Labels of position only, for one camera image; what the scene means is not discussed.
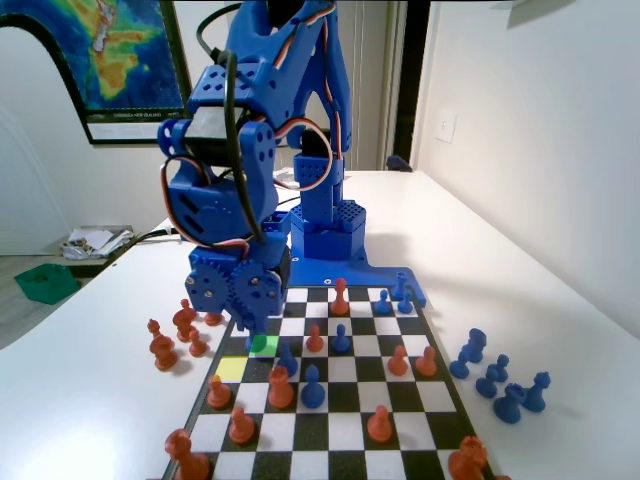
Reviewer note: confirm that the blue chess pawn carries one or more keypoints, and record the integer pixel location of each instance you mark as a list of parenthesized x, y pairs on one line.
[(500, 369), (460, 367), (313, 390), (340, 341), (405, 304), (487, 385), (382, 303)]

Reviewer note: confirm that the red chess bishop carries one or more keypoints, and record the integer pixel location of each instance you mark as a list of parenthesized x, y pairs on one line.
[(340, 299)]

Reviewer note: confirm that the blue 3D-printed robot arm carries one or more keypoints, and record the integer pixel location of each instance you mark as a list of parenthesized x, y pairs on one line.
[(260, 165)]

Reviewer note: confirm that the green plastic box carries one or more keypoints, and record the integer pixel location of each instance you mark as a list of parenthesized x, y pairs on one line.
[(47, 284)]

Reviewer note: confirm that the blue chess bishop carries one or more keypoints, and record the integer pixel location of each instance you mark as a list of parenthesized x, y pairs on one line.
[(287, 361)]

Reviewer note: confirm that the pile of papers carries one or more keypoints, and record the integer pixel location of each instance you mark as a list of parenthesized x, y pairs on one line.
[(95, 240)]

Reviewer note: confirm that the blue geared gripper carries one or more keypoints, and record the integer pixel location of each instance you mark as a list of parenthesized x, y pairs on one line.
[(235, 287)]

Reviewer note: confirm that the dark blue object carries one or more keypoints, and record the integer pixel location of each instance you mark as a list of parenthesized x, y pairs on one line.
[(399, 164)]

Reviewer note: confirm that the white curved panel black edge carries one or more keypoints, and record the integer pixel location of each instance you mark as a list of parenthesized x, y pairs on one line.
[(30, 150)]

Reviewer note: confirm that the small white packet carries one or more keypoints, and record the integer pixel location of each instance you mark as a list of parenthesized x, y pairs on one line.
[(286, 179)]

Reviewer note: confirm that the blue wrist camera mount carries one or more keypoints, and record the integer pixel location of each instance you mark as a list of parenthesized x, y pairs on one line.
[(276, 221)]

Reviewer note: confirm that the red chess pawn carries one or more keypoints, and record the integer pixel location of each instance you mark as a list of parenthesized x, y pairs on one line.
[(197, 346), (213, 318), (426, 363), (241, 428), (380, 426), (398, 363), (313, 341), (218, 396)]

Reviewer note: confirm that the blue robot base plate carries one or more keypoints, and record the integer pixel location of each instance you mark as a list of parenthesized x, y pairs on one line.
[(350, 274)]

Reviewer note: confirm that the framed New Zealand map poster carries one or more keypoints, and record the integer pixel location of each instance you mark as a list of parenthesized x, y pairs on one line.
[(130, 60)]

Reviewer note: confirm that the black and white chess board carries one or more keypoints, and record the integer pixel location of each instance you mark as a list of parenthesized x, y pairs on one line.
[(350, 410)]

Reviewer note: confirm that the blue chess piece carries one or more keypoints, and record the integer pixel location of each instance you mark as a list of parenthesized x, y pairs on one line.
[(248, 344)]

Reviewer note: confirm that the blue chess rook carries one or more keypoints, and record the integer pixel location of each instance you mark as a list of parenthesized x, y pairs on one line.
[(475, 346), (400, 287)]

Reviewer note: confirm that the white light switch plate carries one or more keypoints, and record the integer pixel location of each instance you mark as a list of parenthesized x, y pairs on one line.
[(445, 126)]

